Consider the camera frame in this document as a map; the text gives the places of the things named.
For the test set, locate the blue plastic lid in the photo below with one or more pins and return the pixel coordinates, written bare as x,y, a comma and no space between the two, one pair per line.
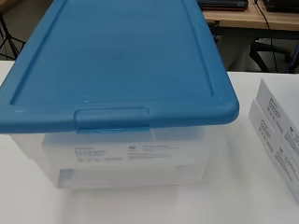
118,62

